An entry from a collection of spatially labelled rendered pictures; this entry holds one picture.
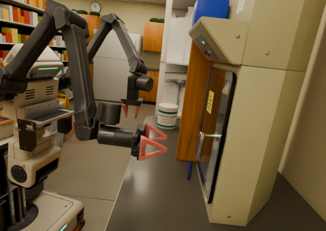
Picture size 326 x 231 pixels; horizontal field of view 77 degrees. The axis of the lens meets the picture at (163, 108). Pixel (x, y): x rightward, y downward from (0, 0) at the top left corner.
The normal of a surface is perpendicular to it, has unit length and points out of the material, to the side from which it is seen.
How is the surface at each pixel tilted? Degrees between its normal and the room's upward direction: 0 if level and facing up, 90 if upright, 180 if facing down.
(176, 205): 0
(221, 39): 90
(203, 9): 90
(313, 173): 90
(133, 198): 0
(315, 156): 90
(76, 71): 76
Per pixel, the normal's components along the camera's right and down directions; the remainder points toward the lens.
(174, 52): -0.50, 0.25
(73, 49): -0.33, -0.04
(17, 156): -0.26, 0.22
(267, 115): -0.03, 0.25
